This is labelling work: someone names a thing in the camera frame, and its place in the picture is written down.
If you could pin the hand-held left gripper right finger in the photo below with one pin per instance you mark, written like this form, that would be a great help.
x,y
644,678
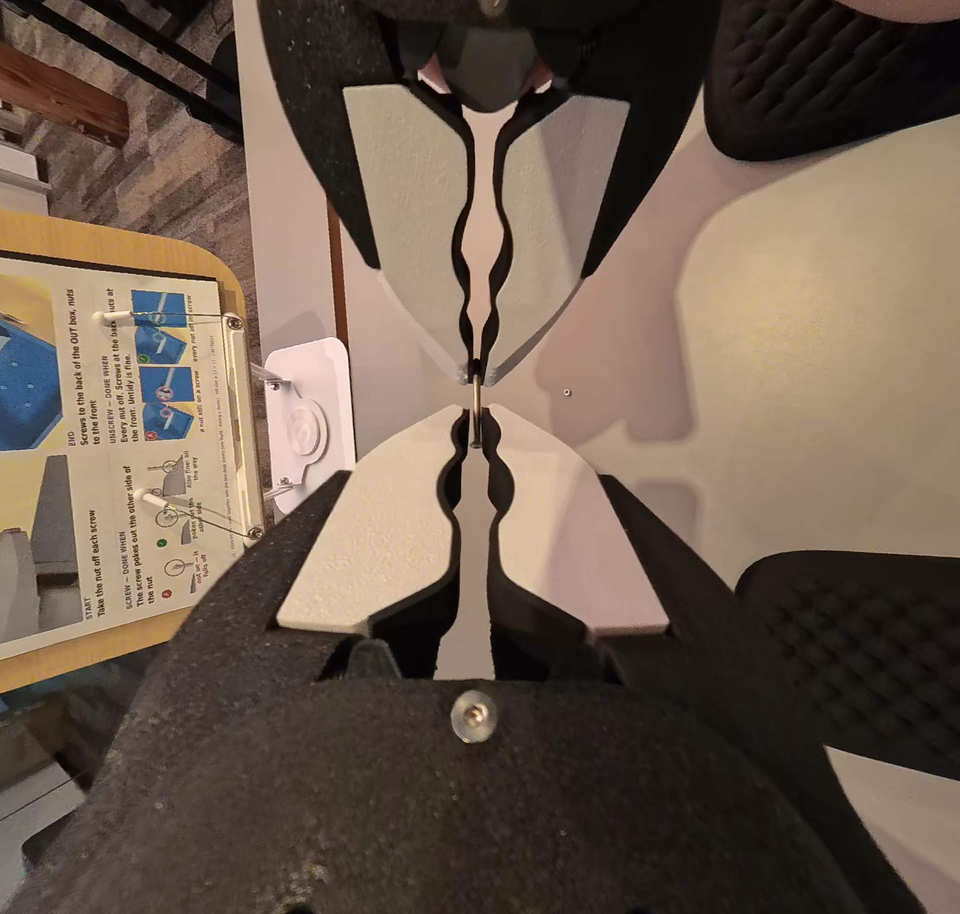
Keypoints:
x,y
570,546

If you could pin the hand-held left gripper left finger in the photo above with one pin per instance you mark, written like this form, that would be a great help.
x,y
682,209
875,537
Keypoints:
x,y
375,539

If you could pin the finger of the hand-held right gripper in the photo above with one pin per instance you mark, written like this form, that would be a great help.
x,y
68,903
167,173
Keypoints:
x,y
405,201
555,216

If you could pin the long metal screw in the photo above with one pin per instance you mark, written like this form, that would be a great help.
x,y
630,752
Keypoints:
x,y
477,419

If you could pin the white sign stand base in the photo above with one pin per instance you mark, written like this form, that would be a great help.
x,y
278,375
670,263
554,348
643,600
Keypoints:
x,y
322,374

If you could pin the instruction sheet on stand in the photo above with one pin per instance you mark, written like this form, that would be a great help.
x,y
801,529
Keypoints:
x,y
112,235

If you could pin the black mesh armrest pad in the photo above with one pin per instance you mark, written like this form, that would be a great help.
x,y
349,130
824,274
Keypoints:
x,y
810,81
862,644

